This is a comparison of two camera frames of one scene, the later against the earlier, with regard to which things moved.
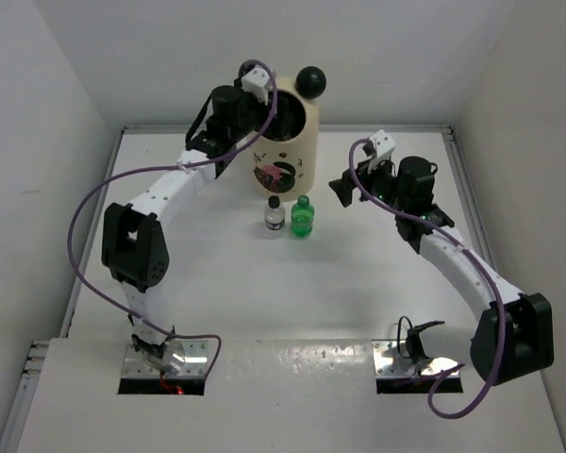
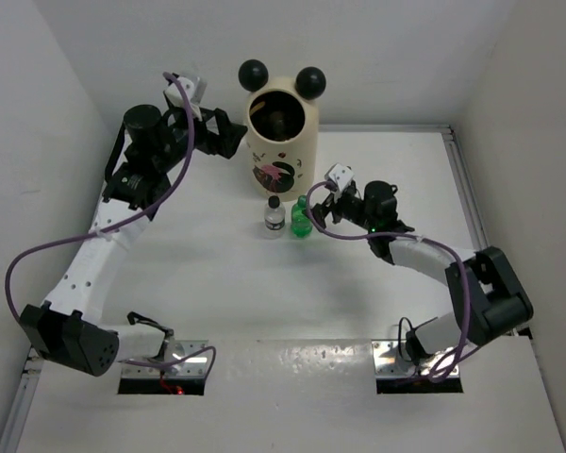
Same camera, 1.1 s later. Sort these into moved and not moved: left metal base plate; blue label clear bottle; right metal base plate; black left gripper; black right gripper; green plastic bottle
Moved: black right gripper; black left gripper
Not moved: blue label clear bottle; right metal base plate; green plastic bottle; left metal base plate
